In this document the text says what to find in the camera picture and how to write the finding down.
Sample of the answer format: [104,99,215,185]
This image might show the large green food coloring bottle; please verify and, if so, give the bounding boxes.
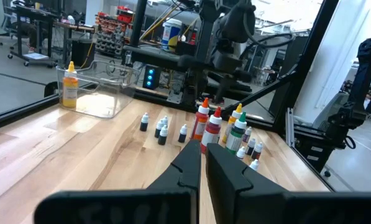
[224,111,248,156]

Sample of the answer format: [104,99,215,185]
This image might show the black cabinet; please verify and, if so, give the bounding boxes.
[70,39,96,68]

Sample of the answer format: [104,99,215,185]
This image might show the large orange food coloring bottle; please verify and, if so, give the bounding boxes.
[190,97,211,141]

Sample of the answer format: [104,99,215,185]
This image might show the small purple food coloring bottle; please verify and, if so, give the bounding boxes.
[242,126,253,143]

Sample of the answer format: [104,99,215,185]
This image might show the silver mounting bracket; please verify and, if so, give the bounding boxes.
[165,89,185,105]

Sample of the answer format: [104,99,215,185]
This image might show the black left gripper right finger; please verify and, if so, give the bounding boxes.
[205,142,371,224]

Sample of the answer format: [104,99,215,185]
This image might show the person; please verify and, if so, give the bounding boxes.
[16,20,49,54]

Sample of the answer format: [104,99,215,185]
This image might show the white paper sheet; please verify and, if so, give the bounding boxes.
[22,52,49,60]

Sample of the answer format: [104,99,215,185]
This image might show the black desk pole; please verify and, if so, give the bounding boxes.
[129,0,149,48]

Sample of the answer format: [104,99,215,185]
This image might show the black wheeled stand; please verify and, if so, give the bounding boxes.
[292,124,347,178]

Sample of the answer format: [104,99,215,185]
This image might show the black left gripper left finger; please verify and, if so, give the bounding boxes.
[34,139,202,224]

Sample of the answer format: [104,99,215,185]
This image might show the black rolling desk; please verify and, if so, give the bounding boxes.
[6,2,96,68]

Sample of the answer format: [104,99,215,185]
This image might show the white blue yellow canister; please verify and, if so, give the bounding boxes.
[161,17,183,52]

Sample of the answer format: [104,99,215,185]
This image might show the black controller box blue lights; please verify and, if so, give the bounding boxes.
[142,64,162,91]

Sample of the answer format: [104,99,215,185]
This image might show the red parts bin rack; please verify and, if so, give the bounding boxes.
[93,5,133,57]

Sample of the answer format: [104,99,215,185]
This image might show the black aluminium rig frame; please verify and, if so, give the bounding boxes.
[0,0,341,192]

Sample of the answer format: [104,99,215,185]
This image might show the clear plastic bin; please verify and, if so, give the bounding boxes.
[55,60,142,119]

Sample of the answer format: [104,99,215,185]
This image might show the large yellow food coloring bottle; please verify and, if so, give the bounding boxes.
[221,103,244,144]
[62,61,80,109]

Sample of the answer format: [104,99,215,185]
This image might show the large red food coloring bottle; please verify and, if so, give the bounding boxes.
[200,106,223,154]

